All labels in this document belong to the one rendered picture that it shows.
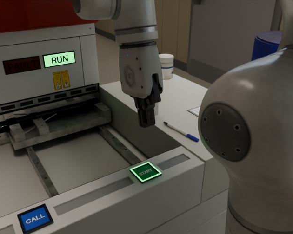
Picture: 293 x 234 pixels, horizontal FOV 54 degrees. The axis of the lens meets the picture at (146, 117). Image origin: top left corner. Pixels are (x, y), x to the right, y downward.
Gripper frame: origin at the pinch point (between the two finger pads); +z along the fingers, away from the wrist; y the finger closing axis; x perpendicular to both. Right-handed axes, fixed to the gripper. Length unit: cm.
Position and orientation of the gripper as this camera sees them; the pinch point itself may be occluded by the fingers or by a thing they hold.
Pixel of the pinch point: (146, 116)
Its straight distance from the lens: 62.3
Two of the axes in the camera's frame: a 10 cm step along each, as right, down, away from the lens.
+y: 5.4, 1.9, -8.2
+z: 1.2, 9.5, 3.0
